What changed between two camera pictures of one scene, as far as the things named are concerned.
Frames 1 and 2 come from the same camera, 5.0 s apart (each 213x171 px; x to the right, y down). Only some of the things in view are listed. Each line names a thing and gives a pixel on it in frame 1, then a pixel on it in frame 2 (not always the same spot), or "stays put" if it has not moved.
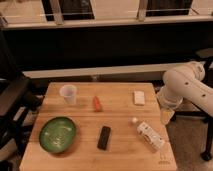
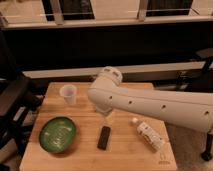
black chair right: x=204 y=54 stays put
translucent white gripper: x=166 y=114 → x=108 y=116
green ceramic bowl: x=57 y=134 stays put
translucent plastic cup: x=69 y=92 stays put
